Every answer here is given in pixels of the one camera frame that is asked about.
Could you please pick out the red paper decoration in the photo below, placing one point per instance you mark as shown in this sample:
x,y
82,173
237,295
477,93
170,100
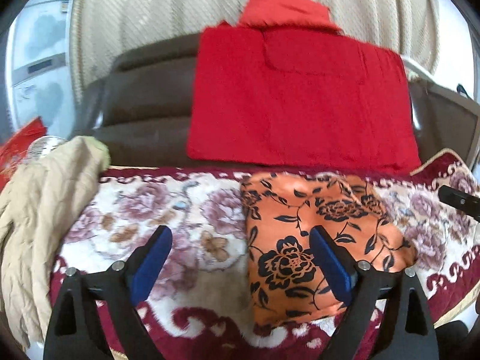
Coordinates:
x,y
13,152

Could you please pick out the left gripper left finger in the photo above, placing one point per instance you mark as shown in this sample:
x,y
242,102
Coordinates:
x,y
126,287

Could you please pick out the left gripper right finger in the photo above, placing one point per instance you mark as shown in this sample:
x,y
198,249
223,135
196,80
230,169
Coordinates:
x,y
356,284

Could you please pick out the beige quilted jacket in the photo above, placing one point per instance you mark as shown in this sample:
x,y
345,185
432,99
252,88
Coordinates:
x,y
39,205

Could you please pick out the red folded blanket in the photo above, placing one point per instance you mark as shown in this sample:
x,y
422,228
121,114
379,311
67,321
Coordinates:
x,y
285,87

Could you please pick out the floral maroon bed blanket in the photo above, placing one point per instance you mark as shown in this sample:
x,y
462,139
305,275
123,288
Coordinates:
x,y
199,307

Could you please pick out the window with metal frame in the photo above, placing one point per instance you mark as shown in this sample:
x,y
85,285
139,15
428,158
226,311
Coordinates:
x,y
37,74

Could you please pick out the orange black floral garment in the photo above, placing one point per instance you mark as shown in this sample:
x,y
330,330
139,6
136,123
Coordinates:
x,y
294,275

